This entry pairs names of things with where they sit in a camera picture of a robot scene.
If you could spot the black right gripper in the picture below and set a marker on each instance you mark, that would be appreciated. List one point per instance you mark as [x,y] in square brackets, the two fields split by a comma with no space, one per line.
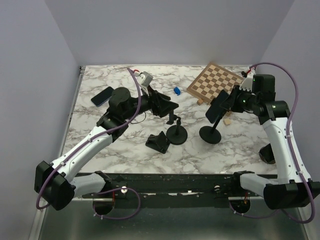
[232,104]

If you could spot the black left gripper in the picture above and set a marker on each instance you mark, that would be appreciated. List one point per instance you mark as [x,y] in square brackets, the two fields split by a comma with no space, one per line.
[157,106]

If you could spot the black round-base phone stand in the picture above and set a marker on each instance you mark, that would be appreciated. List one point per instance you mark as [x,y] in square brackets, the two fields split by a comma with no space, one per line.
[176,134]

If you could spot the dark blue phone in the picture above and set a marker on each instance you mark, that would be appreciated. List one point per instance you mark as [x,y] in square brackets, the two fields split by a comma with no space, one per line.
[102,97]

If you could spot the black ball-joint phone stand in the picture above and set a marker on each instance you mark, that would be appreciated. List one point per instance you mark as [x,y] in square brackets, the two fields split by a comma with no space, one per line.
[210,134]

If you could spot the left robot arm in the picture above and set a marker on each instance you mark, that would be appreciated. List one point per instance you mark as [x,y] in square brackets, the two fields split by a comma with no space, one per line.
[58,183]

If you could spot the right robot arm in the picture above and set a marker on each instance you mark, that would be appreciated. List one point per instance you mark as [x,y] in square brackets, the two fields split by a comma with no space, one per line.
[294,187]

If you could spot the black folding phone holder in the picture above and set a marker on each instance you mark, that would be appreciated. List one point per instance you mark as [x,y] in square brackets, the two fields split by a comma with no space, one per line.
[159,143]

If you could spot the brown round phone stand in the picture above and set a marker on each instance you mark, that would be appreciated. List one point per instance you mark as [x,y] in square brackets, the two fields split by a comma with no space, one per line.
[266,155]

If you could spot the blue plastic piece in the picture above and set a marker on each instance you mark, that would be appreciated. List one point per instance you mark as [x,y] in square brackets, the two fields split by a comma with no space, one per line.
[177,91]

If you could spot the light wooden cube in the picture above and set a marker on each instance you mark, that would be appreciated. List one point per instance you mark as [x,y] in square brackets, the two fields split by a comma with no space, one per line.
[226,121]

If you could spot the wooden chessboard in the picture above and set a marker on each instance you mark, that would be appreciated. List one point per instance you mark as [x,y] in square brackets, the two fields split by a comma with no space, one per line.
[209,83]

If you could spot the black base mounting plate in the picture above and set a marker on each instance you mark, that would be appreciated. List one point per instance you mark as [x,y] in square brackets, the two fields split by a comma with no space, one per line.
[162,191]

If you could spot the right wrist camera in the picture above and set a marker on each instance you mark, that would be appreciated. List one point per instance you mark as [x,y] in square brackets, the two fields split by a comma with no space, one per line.
[247,82]

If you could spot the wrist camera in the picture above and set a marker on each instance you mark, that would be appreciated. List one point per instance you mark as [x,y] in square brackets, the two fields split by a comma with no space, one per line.
[247,82]
[144,79]

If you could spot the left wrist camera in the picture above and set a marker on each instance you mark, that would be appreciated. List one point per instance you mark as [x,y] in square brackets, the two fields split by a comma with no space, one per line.
[144,79]

